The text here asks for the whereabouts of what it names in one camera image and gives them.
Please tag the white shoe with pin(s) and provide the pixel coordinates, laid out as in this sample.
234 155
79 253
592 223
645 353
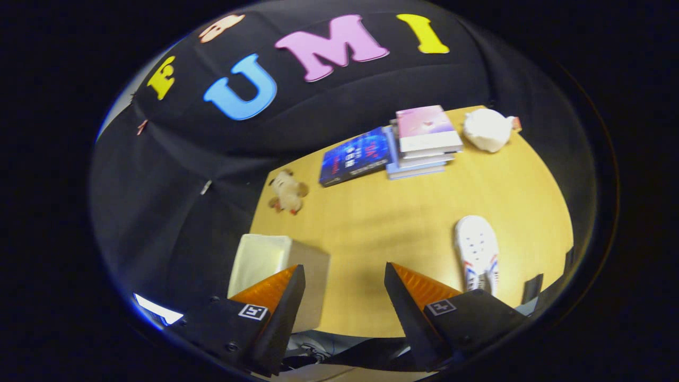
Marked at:
476 246

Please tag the beige fabric storage box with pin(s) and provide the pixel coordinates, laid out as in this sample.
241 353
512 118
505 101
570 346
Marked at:
260 260

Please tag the dark blue book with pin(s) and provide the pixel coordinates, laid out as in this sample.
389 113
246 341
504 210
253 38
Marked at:
353 156

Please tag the white spine book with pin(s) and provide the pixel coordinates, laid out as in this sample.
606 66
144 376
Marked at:
424 158

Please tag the silver clip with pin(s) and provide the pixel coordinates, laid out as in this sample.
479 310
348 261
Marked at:
206 187

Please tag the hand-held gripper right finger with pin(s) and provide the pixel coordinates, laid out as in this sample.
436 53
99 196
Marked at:
408 318

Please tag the white plush toy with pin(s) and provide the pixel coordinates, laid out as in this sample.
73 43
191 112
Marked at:
487 130

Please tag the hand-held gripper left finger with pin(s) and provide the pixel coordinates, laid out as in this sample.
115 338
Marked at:
278 329

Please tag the pink cover book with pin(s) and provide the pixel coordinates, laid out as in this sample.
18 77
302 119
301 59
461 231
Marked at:
424 127

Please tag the pink clip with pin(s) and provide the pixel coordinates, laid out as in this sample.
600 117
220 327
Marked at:
142 127

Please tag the computer monitor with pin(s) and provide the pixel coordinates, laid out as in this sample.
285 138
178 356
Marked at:
156 310

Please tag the beige dog plush toy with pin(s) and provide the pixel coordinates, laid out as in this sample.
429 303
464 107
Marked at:
288 192

